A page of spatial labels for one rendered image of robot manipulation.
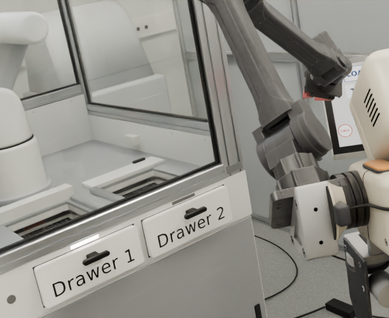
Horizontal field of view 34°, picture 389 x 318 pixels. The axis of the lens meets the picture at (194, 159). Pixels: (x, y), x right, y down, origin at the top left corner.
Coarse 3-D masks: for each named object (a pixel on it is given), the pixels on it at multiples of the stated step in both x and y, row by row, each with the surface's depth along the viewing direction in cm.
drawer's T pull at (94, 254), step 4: (92, 252) 159; (96, 252) 158; (100, 252) 157; (104, 252) 157; (108, 252) 158; (88, 256) 157; (92, 256) 156; (96, 256) 156; (100, 256) 157; (104, 256) 157; (84, 260) 155; (88, 260) 155; (92, 260) 155; (96, 260) 156; (84, 264) 154; (88, 264) 155
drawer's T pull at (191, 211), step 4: (192, 208) 175; (200, 208) 174; (204, 208) 174; (188, 212) 174; (192, 212) 172; (196, 212) 173; (200, 212) 174; (184, 216) 171; (188, 216) 171; (192, 216) 172
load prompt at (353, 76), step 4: (352, 68) 191; (356, 68) 191; (360, 68) 191; (352, 72) 191; (356, 72) 190; (348, 76) 190; (352, 76) 190; (356, 76) 190; (344, 80) 190; (348, 80) 190; (352, 80) 190; (356, 80) 189
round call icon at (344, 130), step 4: (340, 124) 185; (344, 124) 185; (348, 124) 185; (340, 128) 185; (344, 128) 184; (348, 128) 184; (340, 132) 184; (344, 132) 184; (348, 132) 184; (352, 132) 184; (340, 136) 184; (344, 136) 184; (348, 136) 183
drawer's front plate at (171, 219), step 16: (208, 192) 180; (224, 192) 182; (176, 208) 173; (208, 208) 180; (224, 208) 183; (144, 224) 168; (160, 224) 170; (176, 224) 174; (192, 224) 177; (160, 240) 171; (176, 240) 174
